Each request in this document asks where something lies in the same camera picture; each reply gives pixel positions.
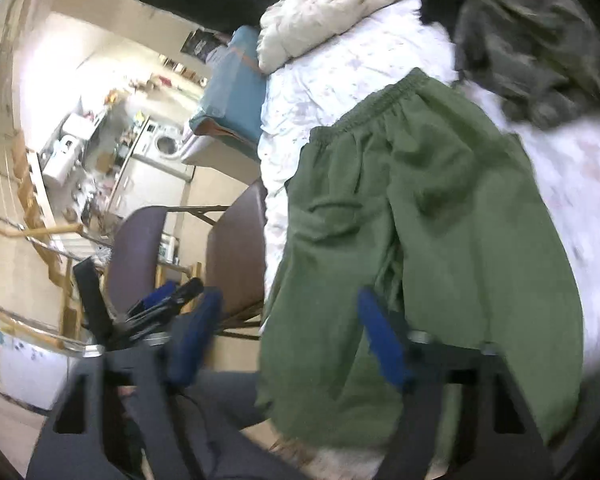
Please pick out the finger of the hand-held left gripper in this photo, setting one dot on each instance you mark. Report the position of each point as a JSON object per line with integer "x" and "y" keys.
{"x": 190, "y": 287}
{"x": 155, "y": 300}

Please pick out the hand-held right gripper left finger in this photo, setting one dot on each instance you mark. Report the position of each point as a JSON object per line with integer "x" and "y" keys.
{"x": 195, "y": 330}

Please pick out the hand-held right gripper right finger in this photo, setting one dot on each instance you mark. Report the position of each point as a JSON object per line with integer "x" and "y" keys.
{"x": 385, "y": 340}

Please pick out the green pants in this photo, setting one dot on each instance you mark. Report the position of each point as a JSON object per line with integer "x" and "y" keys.
{"x": 430, "y": 210}

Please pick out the brown padded chair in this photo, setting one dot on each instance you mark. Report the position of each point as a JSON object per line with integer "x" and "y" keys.
{"x": 235, "y": 250}

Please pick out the person's grey trousers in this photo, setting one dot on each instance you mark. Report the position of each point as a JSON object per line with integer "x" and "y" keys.
{"x": 230, "y": 395}

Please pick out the white storage box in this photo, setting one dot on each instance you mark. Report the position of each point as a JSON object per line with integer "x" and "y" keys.
{"x": 30, "y": 370}

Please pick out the wooden staircase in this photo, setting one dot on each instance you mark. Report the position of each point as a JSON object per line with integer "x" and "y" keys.
{"x": 35, "y": 195}

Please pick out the white washing machine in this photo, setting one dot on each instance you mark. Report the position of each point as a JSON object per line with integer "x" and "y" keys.
{"x": 165, "y": 147}

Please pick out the white kitchen appliance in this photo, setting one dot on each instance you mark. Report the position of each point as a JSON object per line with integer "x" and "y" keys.
{"x": 62, "y": 157}

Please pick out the teal cushion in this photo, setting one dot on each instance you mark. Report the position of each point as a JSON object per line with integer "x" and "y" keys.
{"x": 235, "y": 95}

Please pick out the white floral bed sheet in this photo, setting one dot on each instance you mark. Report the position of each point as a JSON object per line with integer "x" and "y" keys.
{"x": 340, "y": 90}

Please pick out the cream comforter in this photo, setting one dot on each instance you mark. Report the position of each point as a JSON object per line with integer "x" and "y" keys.
{"x": 320, "y": 10}

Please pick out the camouflage garment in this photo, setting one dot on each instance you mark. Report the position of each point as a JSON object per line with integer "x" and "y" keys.
{"x": 525, "y": 35}

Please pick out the dark wall poster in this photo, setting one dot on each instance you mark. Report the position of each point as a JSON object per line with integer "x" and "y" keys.
{"x": 200, "y": 42}

